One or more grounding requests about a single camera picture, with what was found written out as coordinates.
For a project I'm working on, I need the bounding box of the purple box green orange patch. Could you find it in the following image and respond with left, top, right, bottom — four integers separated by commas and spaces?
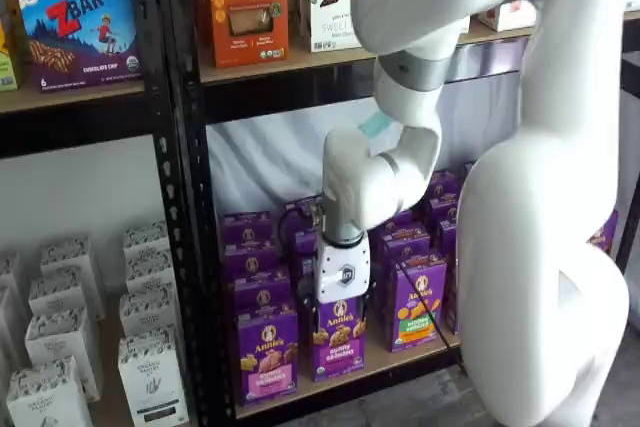
394, 252, 448, 353

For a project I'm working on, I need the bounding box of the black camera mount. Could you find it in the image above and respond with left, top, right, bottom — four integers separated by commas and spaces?
297, 274, 320, 301

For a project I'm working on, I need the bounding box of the white backdrop cloth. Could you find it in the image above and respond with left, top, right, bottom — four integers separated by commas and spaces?
206, 41, 529, 221

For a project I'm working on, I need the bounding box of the white organic pantry box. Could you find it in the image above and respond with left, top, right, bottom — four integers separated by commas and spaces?
124, 251, 176, 298
28, 274, 106, 321
123, 221, 171, 259
24, 306, 105, 401
40, 236, 96, 284
119, 289, 179, 344
6, 356, 95, 427
118, 331, 190, 426

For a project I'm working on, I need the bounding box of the purple box magenta patch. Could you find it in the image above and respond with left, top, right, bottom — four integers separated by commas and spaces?
310, 296, 367, 383

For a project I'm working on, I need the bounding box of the wooden shelf board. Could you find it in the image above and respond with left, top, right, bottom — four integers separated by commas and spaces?
234, 329, 462, 419
199, 9, 640, 84
92, 291, 124, 427
0, 79, 146, 115

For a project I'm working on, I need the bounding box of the white mint chocolate box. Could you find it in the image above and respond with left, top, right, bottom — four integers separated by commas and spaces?
307, 0, 381, 53

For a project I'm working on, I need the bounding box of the white red box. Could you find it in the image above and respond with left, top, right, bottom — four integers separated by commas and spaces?
477, 0, 539, 32

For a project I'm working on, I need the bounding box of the blue Z Bar box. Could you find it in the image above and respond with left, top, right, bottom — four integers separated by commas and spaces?
14, 0, 144, 93

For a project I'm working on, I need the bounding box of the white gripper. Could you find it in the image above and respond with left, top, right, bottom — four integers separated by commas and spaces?
298, 236, 375, 343

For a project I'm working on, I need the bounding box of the orange snack box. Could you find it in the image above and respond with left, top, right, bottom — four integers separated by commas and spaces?
207, 0, 290, 68

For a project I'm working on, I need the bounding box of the purple box pink patch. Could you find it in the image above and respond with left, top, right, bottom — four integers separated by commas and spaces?
237, 307, 300, 406

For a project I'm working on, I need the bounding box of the black looped cable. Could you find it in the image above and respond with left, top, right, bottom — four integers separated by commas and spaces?
277, 196, 326, 253

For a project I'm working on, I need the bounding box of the purple Annie's box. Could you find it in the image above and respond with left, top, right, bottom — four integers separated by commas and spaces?
427, 195, 460, 223
382, 221, 432, 273
223, 241, 280, 284
589, 209, 620, 253
233, 271, 293, 321
372, 209, 416, 238
221, 210, 274, 251
294, 229, 321, 278
283, 196, 324, 238
428, 169, 462, 201

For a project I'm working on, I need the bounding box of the green yellow box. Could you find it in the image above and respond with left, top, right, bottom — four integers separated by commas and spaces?
0, 21, 20, 93

